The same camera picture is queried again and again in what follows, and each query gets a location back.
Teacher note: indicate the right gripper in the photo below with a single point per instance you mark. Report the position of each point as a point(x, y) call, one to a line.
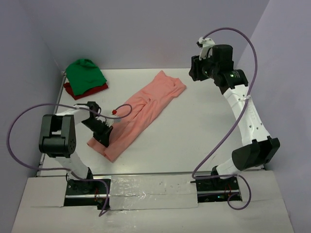
point(194, 71)

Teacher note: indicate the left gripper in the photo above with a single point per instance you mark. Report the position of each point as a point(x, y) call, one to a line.
point(104, 137)

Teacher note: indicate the pink t shirt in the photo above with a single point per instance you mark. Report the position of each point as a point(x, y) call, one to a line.
point(146, 104)

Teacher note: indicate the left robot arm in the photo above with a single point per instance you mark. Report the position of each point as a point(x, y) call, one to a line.
point(58, 140)

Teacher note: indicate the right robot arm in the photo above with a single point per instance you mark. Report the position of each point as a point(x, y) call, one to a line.
point(258, 147)

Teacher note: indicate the silver taped panel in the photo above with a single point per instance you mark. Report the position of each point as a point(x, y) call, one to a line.
point(146, 192)

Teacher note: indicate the red folded t shirt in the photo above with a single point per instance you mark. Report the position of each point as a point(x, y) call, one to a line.
point(89, 92)

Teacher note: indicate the green folded t shirt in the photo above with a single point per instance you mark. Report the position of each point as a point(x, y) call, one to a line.
point(83, 75)

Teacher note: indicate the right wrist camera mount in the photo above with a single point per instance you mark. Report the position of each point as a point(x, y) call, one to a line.
point(205, 44)

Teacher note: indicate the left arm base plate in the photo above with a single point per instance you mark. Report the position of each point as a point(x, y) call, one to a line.
point(79, 193)

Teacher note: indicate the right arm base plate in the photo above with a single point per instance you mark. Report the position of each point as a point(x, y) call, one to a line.
point(217, 190)

